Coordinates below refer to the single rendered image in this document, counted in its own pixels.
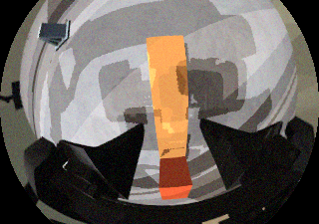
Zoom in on orange bar with block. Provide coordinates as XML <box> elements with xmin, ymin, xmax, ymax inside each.
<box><xmin>147</xmin><ymin>36</ymin><xmax>192</xmax><ymax>200</ymax></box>

